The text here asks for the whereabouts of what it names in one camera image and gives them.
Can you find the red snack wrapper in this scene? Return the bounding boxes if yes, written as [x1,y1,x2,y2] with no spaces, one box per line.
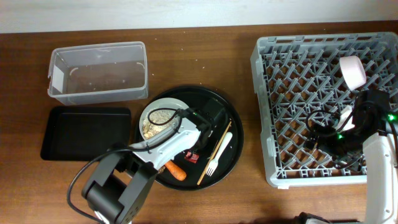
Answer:
[184,151,200,164]

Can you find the white pink bowl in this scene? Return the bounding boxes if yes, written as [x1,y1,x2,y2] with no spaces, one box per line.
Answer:
[339,56,366,91]

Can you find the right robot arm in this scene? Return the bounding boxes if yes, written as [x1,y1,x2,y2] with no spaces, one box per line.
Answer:
[304,90,397,223]

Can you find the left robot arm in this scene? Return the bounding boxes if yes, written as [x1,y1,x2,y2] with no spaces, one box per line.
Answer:
[81,98,226,223]

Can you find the grey dishwasher rack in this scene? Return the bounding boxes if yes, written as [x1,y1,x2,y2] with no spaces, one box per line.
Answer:
[251,32,397,189]

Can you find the wooden chopstick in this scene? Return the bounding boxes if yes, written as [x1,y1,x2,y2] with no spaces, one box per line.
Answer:
[197,121,232,185]

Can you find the round black tray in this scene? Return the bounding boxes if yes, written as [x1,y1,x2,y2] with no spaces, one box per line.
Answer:
[134,86,244,190]

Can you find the white plastic fork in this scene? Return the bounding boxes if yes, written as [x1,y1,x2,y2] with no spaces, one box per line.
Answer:
[205,132,233,176]

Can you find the grey plate with food scraps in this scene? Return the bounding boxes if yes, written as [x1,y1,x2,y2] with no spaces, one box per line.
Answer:
[139,98,188,140]

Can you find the orange carrot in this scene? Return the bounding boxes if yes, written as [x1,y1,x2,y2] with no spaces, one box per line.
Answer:
[165,161,187,181]

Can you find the brown food scrap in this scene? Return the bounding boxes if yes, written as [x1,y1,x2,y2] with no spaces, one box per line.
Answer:
[158,166,166,174]

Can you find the clear plastic bin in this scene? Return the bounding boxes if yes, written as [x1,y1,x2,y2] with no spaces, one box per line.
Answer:
[47,41,149,106]

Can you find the black rectangular tray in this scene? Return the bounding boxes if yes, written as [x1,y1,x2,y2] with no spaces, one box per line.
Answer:
[40,106,131,161]

